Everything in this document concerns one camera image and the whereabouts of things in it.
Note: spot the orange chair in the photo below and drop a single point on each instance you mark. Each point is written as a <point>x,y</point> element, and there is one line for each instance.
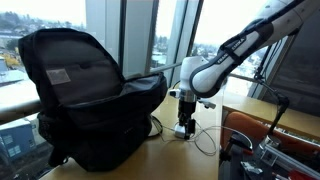
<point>256,130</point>

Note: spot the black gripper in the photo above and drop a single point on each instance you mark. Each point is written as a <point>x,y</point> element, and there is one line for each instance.
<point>186,107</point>

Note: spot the black camera on stand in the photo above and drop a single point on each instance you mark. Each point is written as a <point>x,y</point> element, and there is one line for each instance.
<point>281,101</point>

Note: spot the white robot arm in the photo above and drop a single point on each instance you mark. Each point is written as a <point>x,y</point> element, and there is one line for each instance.
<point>201,78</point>

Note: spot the black backpack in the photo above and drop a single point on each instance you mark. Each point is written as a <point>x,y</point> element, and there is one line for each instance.
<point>90,111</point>

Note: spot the silver aluminium rail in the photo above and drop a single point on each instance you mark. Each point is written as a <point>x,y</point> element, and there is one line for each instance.
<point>269,154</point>

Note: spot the metal window handrail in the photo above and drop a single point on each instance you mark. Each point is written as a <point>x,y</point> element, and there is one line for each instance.
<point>18,96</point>

